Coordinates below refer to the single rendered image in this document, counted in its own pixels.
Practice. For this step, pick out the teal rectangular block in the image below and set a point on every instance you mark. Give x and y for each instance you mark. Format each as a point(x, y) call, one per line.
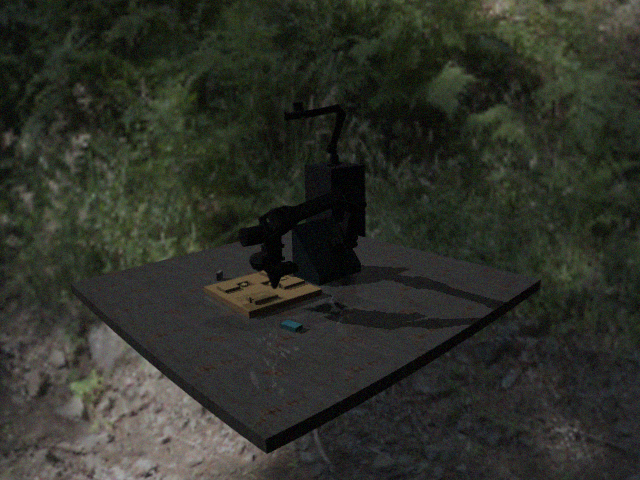
point(291, 326)

